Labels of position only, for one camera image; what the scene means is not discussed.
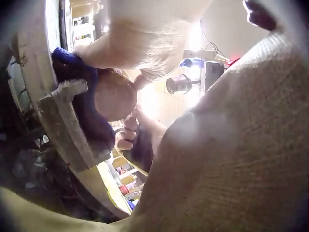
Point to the person's left hand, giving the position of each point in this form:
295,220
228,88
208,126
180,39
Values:
149,36

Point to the person's right hand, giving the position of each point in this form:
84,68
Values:
150,128

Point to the person's right fingers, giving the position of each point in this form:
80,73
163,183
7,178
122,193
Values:
130,134

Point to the person's left fingers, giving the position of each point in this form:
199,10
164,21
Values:
115,96

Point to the dark purple cloth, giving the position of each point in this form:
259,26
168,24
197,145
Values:
143,149

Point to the blue cloth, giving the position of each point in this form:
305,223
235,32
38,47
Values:
84,96

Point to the wooden shelf with goods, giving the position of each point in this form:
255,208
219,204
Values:
128,181

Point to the dark mug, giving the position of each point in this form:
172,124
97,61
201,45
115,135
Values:
178,84

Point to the white shelf with goods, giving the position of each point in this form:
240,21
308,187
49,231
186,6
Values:
83,29

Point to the small blue rag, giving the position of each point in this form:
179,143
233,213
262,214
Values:
192,62

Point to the white power strip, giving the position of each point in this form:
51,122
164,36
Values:
199,53

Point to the large grey round metal rim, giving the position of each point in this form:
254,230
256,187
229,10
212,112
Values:
33,48

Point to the black box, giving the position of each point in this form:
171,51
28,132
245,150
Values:
213,75

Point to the person's body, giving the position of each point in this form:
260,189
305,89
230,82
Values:
48,210

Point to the grey metal bracket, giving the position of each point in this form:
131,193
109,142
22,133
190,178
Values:
62,120

